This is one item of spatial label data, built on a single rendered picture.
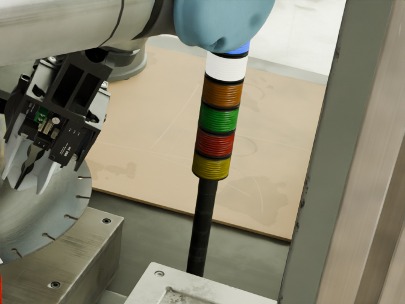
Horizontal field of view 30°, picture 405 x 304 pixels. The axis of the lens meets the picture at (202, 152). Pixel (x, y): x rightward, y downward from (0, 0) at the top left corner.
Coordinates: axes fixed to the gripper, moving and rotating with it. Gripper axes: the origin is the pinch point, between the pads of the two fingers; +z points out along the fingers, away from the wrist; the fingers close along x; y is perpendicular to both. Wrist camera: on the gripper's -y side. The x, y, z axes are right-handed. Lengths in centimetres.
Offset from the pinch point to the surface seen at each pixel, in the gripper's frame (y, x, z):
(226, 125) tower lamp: -10.5, 18.1, -9.9
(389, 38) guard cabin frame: 35, 7, -42
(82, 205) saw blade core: -4.2, 7.8, 4.1
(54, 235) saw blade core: 1.6, 5.8, 4.4
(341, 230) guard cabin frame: 36, 10, -34
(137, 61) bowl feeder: -79, 16, 24
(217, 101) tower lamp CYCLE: -10.6, 15.7, -12.0
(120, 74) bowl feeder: -74, 14, 26
